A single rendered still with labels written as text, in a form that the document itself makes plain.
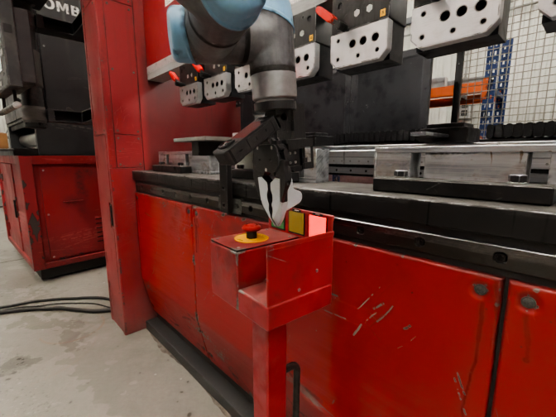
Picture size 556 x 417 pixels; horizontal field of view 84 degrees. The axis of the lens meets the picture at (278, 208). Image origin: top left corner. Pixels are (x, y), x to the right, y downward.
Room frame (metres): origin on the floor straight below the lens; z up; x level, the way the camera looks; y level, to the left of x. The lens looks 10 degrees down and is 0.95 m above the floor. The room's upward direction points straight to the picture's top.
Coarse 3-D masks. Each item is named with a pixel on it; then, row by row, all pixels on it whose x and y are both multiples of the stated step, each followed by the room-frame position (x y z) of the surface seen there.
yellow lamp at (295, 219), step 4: (292, 212) 0.65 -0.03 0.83; (296, 212) 0.64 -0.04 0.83; (292, 216) 0.65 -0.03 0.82; (296, 216) 0.64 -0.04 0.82; (300, 216) 0.63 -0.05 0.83; (292, 220) 0.65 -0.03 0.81; (296, 220) 0.64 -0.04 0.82; (300, 220) 0.63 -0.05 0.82; (292, 224) 0.65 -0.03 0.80; (296, 224) 0.64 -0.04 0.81; (300, 224) 0.63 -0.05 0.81; (292, 228) 0.65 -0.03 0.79; (296, 228) 0.64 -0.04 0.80; (300, 228) 0.63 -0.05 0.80; (300, 232) 0.63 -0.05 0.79
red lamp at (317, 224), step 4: (312, 216) 0.61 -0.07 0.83; (316, 216) 0.60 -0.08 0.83; (312, 220) 0.61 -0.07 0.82; (316, 220) 0.60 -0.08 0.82; (320, 220) 0.59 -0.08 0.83; (324, 220) 0.58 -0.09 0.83; (312, 224) 0.61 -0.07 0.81; (316, 224) 0.60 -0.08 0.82; (320, 224) 0.59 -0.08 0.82; (324, 224) 0.58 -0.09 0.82; (312, 228) 0.61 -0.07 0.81; (316, 228) 0.60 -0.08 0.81; (320, 228) 0.59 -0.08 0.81; (324, 228) 0.58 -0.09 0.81; (312, 232) 0.61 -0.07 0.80; (316, 232) 0.60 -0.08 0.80; (320, 232) 0.59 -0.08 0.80
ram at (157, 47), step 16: (144, 0) 1.64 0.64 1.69; (160, 0) 1.51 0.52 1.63; (304, 0) 0.89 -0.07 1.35; (320, 0) 0.85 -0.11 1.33; (144, 16) 1.64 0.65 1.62; (160, 16) 1.52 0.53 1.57; (160, 32) 1.53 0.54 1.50; (160, 48) 1.53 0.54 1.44; (176, 64) 1.42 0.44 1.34; (160, 80) 1.66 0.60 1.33
